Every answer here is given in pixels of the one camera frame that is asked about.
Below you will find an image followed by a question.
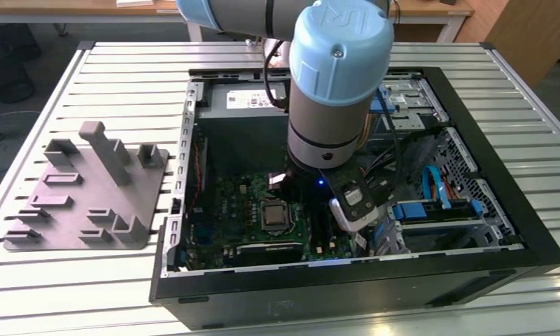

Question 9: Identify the silver CPU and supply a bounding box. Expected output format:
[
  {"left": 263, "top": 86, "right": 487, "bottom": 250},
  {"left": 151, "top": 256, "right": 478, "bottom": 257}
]
[{"left": 263, "top": 204, "right": 286, "bottom": 225}]

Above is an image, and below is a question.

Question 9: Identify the black CPU socket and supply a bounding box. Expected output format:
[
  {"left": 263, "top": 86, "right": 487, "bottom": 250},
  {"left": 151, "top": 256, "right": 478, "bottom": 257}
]
[{"left": 259, "top": 197, "right": 294, "bottom": 235}]

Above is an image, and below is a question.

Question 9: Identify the green motherboard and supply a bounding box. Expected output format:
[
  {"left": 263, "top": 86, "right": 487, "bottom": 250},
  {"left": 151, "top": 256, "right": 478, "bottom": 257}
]
[{"left": 186, "top": 171, "right": 356, "bottom": 270}]

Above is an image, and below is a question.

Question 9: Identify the grey power supply unit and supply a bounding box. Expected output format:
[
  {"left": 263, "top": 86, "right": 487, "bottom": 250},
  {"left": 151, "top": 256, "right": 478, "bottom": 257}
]
[{"left": 196, "top": 82, "right": 291, "bottom": 174}]

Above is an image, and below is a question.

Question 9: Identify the black graphics card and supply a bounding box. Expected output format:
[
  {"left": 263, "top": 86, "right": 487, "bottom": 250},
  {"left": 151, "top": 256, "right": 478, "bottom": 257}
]
[{"left": 235, "top": 241, "right": 304, "bottom": 267}]

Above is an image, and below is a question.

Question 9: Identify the black case fan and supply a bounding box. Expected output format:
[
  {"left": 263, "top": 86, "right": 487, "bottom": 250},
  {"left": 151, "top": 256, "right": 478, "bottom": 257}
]
[{"left": 188, "top": 134, "right": 216, "bottom": 211}]

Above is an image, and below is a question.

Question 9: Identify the hard disk in blue carrier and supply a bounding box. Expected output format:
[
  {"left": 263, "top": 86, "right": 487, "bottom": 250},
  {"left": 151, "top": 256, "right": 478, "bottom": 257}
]
[{"left": 391, "top": 199, "right": 484, "bottom": 223}]

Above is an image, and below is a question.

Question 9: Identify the blue plastic drive latch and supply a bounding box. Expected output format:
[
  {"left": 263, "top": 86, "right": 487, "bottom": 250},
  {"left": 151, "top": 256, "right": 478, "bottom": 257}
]
[{"left": 371, "top": 89, "right": 398, "bottom": 115}]

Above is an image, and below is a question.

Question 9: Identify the metal optical drive cage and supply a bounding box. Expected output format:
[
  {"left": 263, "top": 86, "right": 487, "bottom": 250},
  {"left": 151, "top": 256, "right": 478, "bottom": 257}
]
[{"left": 368, "top": 75, "right": 450, "bottom": 155}]

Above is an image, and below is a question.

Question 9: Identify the metal disk bay cage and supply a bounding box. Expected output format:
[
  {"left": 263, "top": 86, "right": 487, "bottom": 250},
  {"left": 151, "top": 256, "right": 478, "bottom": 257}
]
[{"left": 371, "top": 199, "right": 515, "bottom": 256}]

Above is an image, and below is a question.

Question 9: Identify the black PC case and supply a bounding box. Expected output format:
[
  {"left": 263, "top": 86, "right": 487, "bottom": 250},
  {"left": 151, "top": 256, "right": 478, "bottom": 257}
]
[{"left": 148, "top": 65, "right": 560, "bottom": 332}]

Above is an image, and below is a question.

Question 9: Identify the grey parts rack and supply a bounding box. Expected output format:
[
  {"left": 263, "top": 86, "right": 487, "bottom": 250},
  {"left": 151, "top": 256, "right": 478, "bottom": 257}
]
[{"left": 3, "top": 120, "right": 174, "bottom": 251}]

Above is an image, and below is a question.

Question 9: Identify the brown wooden cabinet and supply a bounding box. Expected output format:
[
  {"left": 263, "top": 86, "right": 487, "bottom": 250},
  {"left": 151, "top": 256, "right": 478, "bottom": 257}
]
[{"left": 456, "top": 0, "right": 560, "bottom": 88}]

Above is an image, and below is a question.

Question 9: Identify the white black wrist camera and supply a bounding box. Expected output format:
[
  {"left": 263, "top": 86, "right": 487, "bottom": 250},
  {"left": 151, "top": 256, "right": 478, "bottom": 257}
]
[{"left": 318, "top": 167, "right": 382, "bottom": 232}]

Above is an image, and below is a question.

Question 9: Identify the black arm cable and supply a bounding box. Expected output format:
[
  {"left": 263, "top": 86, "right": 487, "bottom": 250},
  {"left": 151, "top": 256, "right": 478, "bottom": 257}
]
[{"left": 375, "top": 87, "right": 403, "bottom": 211}]

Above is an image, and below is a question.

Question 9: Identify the red black twisted wire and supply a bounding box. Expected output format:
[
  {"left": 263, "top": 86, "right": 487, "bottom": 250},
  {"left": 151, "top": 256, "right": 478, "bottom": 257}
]
[{"left": 188, "top": 139, "right": 204, "bottom": 211}]

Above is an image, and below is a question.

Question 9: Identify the black wire bundle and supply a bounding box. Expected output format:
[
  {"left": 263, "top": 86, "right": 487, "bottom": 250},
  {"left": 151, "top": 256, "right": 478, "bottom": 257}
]
[{"left": 359, "top": 127, "right": 450, "bottom": 186}]

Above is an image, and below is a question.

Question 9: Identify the blue data wire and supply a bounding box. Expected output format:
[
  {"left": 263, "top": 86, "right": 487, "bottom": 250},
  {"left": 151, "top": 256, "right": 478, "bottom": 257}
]
[{"left": 422, "top": 166, "right": 454, "bottom": 209}]

